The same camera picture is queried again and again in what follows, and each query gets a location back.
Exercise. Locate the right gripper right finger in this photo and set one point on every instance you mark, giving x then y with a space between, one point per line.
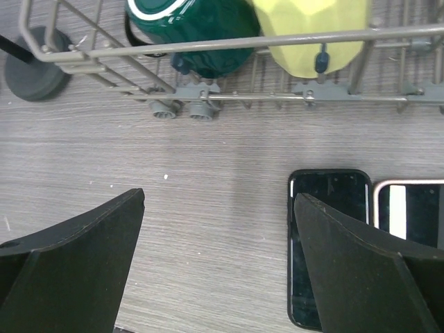
365 279

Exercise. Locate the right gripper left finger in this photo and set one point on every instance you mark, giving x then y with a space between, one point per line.
71 276

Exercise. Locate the pink case phone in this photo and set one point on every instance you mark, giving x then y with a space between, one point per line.
411 210

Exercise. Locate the black case phone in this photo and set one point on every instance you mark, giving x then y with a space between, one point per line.
346 190

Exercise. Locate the black round phone stand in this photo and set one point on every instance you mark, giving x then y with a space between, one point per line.
27 77

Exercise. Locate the metal dish rack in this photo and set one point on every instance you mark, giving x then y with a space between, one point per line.
400 65

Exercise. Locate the green mug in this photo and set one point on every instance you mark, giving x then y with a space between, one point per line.
167 22

